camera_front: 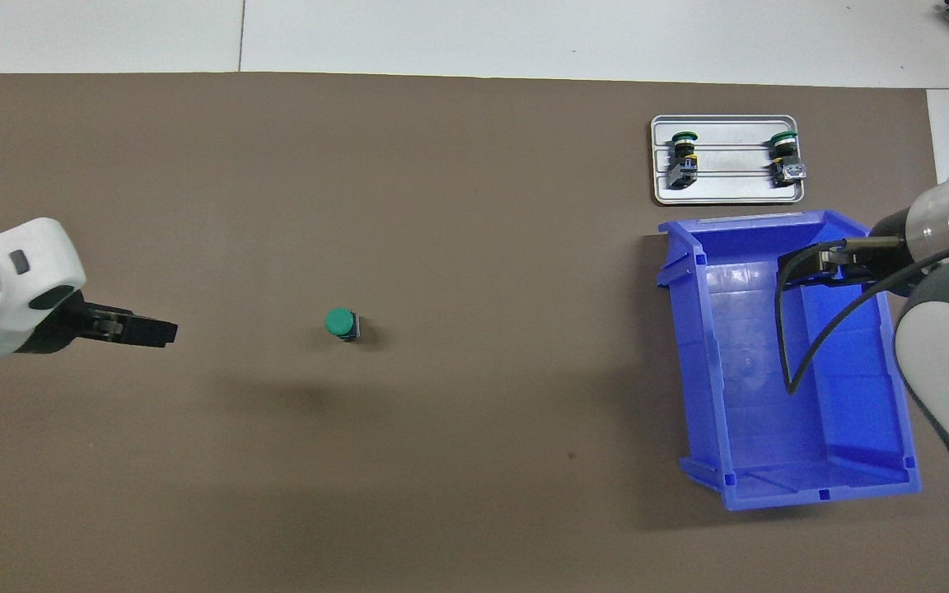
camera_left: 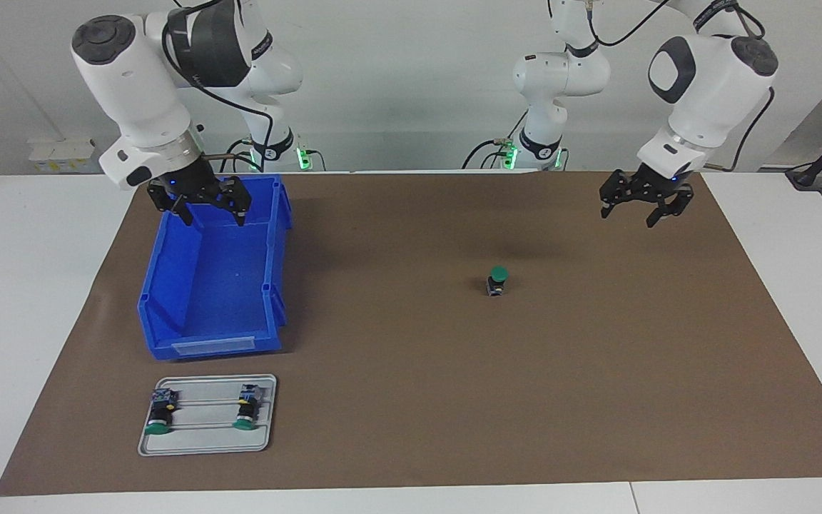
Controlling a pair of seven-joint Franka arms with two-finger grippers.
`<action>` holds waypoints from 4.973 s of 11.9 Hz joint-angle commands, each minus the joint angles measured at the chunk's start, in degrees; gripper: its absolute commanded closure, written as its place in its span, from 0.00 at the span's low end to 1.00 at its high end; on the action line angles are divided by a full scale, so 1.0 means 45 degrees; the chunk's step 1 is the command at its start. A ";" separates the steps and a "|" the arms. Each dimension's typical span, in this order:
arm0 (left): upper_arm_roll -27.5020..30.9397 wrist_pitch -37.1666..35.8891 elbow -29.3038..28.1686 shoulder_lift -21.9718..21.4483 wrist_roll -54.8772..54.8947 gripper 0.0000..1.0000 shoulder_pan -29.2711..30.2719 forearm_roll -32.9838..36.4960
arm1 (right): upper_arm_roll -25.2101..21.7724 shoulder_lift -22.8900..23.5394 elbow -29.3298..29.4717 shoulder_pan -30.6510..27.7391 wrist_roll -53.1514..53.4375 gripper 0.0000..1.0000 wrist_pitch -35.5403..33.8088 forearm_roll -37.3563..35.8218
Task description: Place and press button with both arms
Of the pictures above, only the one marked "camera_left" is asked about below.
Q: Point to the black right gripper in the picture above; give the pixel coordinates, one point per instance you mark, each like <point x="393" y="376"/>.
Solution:
<point x="193" y="185"/>

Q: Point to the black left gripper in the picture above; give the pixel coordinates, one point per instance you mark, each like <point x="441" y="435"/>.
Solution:
<point x="657" y="187"/>

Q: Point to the green push button switch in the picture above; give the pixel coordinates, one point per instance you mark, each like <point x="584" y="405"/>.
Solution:
<point x="496" y="285"/>
<point x="247" y="408"/>
<point x="160" y="414"/>

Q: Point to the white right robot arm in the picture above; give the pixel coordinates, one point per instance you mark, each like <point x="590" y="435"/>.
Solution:
<point x="140" y="86"/>

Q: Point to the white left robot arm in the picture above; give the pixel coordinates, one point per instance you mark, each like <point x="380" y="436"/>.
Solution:
<point x="703" y="78"/>

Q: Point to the blue plastic storage bin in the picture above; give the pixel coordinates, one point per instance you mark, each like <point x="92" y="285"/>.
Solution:
<point x="225" y="285"/>

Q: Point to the grey metal tray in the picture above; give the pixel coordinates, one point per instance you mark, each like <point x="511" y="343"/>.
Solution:
<point x="204" y="439"/>

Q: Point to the brown paper table mat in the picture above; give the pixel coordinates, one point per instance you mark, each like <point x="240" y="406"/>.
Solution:
<point x="454" y="400"/>

